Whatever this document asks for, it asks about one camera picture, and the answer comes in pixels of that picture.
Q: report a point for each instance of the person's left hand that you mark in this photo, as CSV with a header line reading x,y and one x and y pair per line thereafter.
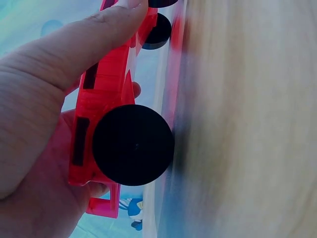
x,y
32,129

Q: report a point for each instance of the red toy cart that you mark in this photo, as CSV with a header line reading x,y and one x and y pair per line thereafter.
x,y
104,99

